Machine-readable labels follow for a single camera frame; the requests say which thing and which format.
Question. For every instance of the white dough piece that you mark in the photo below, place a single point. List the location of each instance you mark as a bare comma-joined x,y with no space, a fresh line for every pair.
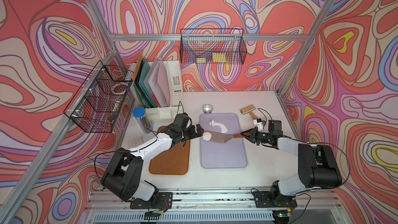
223,128

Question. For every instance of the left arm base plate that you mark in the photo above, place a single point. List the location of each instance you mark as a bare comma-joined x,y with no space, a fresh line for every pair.
160,200

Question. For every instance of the round cut dough wrapper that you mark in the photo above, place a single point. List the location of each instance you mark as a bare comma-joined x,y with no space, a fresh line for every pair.
207,136

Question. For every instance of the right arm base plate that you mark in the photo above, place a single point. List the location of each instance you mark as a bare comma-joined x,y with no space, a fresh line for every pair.
268,199

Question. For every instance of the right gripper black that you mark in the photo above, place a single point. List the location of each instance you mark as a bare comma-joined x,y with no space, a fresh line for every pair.
252,137

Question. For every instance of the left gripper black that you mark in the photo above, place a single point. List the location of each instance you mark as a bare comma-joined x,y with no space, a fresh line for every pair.
193,134

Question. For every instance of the clear plastic mold tray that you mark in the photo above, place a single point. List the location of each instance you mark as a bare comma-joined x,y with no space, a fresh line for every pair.
135,142

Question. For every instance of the black wire basket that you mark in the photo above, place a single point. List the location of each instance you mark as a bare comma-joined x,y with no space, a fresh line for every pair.
198,44
94,108

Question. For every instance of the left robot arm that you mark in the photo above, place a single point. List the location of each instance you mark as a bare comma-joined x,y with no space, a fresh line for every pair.
123,174

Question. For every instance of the round metal cutter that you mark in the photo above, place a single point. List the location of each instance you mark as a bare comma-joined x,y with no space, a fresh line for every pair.
207,109

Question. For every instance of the white file organizer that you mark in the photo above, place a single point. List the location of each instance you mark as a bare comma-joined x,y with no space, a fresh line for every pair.
175,82

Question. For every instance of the blue lid clear jar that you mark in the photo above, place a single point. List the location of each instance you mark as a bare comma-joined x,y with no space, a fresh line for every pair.
142,119

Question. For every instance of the tape roll in basket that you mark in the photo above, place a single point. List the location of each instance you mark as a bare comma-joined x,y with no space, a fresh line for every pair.
119,88

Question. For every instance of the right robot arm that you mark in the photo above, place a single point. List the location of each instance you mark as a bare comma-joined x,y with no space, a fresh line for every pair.
316,164

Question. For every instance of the yellow sticky note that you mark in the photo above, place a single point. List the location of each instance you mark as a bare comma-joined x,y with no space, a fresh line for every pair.
219,57

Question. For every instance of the lilac plastic cutting mat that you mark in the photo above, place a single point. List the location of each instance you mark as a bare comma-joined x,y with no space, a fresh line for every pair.
228,155

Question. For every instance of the black wire basket left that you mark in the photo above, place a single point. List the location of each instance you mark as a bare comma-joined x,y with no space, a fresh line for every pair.
94,108

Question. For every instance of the wooden dough roller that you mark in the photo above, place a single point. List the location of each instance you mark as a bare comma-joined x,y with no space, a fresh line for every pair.
249,110

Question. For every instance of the black wire basket back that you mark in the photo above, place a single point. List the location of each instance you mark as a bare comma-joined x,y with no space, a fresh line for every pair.
198,44

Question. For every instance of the white paper folder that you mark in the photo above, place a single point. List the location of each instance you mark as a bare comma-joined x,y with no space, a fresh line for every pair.
159,84

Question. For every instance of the green folder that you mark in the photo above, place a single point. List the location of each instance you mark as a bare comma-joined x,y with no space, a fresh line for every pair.
144,84

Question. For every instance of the brown wooden tray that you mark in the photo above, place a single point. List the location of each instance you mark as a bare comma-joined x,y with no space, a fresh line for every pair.
174,161

